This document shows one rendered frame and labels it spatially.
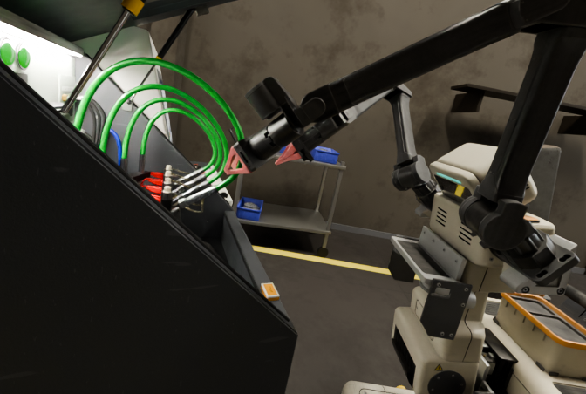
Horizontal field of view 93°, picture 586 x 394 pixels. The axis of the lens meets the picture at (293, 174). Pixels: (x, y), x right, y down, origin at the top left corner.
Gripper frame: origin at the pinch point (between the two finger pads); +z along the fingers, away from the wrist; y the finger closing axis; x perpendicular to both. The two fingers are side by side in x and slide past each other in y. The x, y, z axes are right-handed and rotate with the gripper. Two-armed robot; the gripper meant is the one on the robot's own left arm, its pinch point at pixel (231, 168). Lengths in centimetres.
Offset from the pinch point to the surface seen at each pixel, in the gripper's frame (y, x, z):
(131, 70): -20, -47, 28
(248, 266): -2.3, 24.1, 16.4
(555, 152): -242, 132, -100
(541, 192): -235, 158, -77
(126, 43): -21, -54, 23
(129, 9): 22.1, -21.1, -19.1
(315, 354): -64, 116, 81
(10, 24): 21.2, -37.0, 2.7
